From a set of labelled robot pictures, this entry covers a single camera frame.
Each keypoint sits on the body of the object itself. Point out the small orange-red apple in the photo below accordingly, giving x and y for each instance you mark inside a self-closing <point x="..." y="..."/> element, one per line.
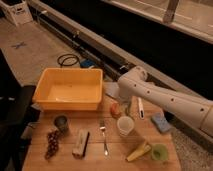
<point x="115" y="110"/>

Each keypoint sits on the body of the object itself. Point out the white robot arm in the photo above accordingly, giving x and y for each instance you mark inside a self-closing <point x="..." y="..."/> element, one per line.
<point x="194" y="111"/>

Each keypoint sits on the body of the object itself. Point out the grey cloth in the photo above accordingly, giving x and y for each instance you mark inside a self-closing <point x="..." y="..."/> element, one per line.
<point x="112" y="89"/>

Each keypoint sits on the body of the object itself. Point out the green cucumber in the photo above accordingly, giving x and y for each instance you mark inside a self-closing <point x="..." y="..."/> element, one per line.
<point x="128" y="109"/>

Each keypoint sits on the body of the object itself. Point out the blue object on floor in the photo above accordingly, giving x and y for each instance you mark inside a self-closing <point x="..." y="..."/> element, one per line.
<point x="87" y="64"/>

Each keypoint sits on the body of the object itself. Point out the silver fork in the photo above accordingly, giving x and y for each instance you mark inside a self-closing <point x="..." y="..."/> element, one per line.
<point x="103" y="128"/>

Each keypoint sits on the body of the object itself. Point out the white paper cup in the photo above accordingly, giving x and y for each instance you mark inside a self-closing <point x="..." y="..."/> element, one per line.
<point x="125" y="125"/>

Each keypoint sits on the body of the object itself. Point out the yellow plastic bin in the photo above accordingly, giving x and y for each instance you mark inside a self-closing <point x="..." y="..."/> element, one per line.
<point x="69" y="89"/>

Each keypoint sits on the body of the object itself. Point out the small metal cup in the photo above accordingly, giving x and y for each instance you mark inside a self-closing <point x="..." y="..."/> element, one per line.
<point x="61" y="123"/>

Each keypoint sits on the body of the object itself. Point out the blue sponge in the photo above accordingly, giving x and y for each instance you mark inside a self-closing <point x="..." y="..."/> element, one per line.
<point x="161" y="123"/>

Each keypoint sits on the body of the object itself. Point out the wooden block brush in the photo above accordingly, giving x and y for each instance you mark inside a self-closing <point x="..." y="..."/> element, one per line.
<point x="79" y="149"/>

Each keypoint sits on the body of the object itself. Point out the bunch of dark grapes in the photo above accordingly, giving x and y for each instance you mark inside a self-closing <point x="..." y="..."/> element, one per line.
<point x="53" y="144"/>

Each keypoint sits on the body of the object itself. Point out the green plastic cup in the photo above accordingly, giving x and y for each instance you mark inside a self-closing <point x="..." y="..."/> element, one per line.
<point x="159" y="153"/>

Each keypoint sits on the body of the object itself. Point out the black chair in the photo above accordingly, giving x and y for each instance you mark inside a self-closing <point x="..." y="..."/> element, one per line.
<point x="16" y="112"/>

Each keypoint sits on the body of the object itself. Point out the white crate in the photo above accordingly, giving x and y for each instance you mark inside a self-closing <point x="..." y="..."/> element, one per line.
<point x="18" y="14"/>

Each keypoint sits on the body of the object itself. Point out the white handled brush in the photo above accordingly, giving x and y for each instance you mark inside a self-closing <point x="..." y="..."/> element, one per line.
<point x="140" y="108"/>

